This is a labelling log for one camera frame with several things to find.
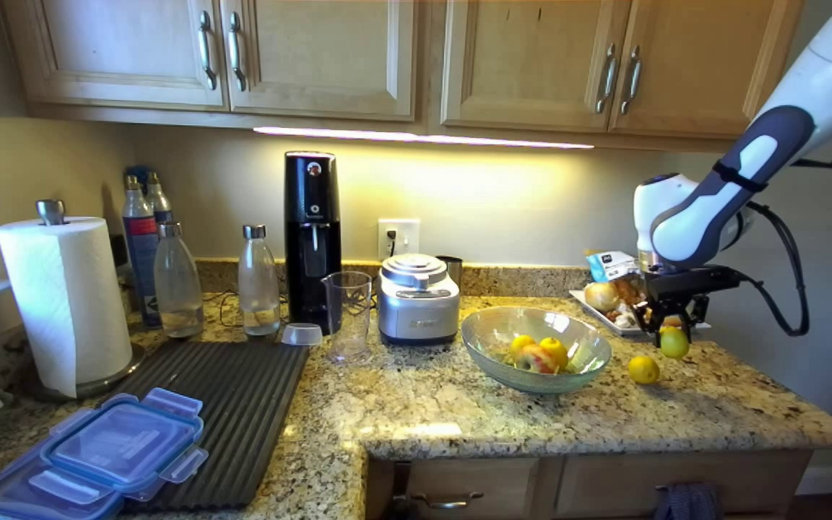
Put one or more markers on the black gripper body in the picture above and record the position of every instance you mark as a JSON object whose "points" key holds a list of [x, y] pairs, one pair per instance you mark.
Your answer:
{"points": [[670, 292]]}

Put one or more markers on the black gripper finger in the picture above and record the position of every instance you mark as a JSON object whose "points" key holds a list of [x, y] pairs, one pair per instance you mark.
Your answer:
{"points": [[696, 322]]}

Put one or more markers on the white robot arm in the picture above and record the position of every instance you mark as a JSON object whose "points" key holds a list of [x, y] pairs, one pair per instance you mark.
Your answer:
{"points": [[682, 222]]}

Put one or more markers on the green glass bowl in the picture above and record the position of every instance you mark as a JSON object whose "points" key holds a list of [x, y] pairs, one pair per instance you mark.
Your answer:
{"points": [[487, 337]]}

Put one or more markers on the white rectangular plate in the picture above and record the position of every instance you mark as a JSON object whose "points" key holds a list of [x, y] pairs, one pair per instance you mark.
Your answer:
{"points": [[628, 319]]}

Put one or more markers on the blue white plastic bag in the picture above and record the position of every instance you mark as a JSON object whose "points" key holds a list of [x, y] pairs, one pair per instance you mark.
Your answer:
{"points": [[610, 267]]}

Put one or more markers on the yellow onion back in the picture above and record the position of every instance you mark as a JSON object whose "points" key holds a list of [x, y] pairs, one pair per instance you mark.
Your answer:
{"points": [[601, 295]]}

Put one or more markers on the red yellow apple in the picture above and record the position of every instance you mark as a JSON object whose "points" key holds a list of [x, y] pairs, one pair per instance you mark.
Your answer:
{"points": [[533, 358]]}

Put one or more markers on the dark hanging towel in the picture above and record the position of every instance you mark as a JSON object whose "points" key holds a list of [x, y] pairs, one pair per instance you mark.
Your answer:
{"points": [[685, 500]]}

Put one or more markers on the wooden base drawer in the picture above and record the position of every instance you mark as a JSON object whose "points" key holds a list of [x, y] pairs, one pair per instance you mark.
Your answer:
{"points": [[600, 485]]}

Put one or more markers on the right upper wooden cabinet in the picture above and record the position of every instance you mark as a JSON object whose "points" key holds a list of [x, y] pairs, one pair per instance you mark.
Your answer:
{"points": [[617, 66]]}

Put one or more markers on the wooden cabinet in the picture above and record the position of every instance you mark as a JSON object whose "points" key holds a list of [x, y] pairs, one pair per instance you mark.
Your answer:
{"points": [[299, 59], [617, 66]]}

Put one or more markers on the clear measuring jug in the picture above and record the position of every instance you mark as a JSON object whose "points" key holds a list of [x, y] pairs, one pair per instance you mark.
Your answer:
{"points": [[348, 315]]}

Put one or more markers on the black soda maker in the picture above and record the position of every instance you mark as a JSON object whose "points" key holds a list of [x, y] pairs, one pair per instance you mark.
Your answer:
{"points": [[314, 233]]}

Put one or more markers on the clear glass bottle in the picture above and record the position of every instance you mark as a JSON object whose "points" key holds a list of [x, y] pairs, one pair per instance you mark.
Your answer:
{"points": [[257, 285]]}

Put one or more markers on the black ribbed drying mat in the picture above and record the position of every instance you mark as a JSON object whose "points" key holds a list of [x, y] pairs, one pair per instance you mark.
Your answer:
{"points": [[247, 391]]}

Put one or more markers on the under cabinet light strip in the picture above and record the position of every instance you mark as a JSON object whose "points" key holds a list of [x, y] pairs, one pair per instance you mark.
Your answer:
{"points": [[399, 137]]}

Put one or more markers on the left upper wooden cabinet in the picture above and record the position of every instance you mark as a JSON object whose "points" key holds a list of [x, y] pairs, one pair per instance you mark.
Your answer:
{"points": [[299, 59]]}

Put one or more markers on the clear plastic bottle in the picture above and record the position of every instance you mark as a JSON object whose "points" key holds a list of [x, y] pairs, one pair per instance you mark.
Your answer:
{"points": [[176, 285]]}

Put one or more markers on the red label soda bottle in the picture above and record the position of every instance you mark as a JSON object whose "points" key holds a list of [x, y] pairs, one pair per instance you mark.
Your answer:
{"points": [[143, 234]]}

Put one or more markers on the blue lid food container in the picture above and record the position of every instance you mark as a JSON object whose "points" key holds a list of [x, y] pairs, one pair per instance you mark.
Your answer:
{"points": [[104, 458]]}

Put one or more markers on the white paper towel roll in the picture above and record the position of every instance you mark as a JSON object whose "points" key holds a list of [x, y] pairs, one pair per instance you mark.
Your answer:
{"points": [[67, 295]]}

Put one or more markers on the white wall outlet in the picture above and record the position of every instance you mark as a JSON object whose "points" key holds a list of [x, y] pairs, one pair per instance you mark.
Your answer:
{"points": [[397, 234]]}

